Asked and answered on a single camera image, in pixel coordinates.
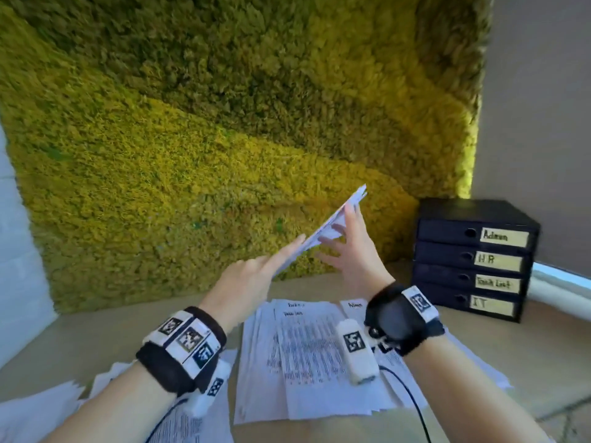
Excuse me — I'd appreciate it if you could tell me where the person's right hand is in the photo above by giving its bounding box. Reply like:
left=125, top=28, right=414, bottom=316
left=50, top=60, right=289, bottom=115
left=315, top=203, right=394, bottom=297

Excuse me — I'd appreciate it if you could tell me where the person's left hand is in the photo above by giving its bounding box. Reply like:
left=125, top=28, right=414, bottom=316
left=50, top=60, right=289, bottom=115
left=199, top=234, right=306, bottom=336

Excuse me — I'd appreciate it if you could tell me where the thin bundle of white papers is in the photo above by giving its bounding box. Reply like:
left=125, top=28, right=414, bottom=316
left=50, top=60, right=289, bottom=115
left=272, top=184, right=368, bottom=278

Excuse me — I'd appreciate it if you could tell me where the person's left forearm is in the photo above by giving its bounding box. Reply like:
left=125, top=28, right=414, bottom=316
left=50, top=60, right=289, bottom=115
left=44, top=362, right=185, bottom=443

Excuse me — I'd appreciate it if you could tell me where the person's right forearm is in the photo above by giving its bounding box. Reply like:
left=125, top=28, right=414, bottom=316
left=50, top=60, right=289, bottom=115
left=404, top=334, right=555, bottom=443

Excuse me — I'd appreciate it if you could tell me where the black cabinet drawer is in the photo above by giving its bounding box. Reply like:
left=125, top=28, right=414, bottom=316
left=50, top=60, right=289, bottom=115
left=417, top=220, right=538, bottom=250
left=414, top=242, right=534, bottom=275
left=412, top=283, right=525, bottom=321
left=412, top=264, right=529, bottom=297

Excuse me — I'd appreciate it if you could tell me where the black right wristband with markers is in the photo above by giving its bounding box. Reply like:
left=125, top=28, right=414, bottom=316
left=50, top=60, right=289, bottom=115
left=365, top=283, right=446, bottom=357

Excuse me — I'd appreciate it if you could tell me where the black wristband with markers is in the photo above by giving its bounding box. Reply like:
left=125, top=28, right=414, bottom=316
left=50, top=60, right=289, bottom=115
left=135, top=306, right=228, bottom=396
left=365, top=283, right=446, bottom=357

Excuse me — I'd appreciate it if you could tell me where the black desktop drawer cabinet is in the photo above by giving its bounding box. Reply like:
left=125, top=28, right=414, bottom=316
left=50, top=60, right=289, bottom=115
left=412, top=197, right=541, bottom=323

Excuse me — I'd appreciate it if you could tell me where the pile of printed paper sheets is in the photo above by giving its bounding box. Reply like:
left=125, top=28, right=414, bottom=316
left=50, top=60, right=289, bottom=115
left=233, top=299, right=513, bottom=426
left=0, top=348, right=238, bottom=443

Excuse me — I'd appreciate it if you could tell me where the cream paper drawer label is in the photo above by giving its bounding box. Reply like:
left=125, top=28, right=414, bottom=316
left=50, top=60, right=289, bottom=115
left=480, top=228, right=530, bottom=248
left=469, top=295, right=514, bottom=316
left=474, top=252, right=524, bottom=273
left=476, top=274, right=521, bottom=294

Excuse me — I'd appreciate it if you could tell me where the white window sill ledge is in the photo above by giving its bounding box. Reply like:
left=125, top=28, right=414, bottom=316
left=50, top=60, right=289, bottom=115
left=526, top=262, right=591, bottom=310

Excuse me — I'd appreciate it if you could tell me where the black left wristband with markers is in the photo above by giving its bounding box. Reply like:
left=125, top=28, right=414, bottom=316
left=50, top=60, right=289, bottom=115
left=135, top=306, right=228, bottom=396

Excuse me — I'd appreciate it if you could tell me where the white right wrist camera module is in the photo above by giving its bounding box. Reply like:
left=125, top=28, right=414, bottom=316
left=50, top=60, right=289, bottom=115
left=335, top=319, right=380, bottom=386

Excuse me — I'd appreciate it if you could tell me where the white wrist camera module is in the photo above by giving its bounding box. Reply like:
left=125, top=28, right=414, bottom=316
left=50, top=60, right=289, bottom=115
left=335, top=319, right=380, bottom=386
left=182, top=360, right=231, bottom=418

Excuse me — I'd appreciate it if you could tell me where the yellow green moss wall panel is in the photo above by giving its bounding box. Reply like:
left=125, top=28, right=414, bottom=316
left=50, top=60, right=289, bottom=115
left=0, top=0, right=492, bottom=314

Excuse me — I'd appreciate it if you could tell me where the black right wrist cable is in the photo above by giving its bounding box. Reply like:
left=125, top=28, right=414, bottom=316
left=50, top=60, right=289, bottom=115
left=378, top=364, right=432, bottom=443

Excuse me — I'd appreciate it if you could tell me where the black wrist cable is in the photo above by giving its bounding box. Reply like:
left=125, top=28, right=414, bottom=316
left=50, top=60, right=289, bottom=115
left=145, top=398, right=190, bottom=443
left=378, top=364, right=432, bottom=443

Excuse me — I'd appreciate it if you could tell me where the white left wrist camera module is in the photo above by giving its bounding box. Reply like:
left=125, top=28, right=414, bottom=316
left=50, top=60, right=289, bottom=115
left=182, top=360, right=231, bottom=418

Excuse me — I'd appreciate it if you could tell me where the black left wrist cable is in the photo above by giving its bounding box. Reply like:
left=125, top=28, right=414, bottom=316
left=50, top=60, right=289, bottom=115
left=145, top=398, right=190, bottom=443

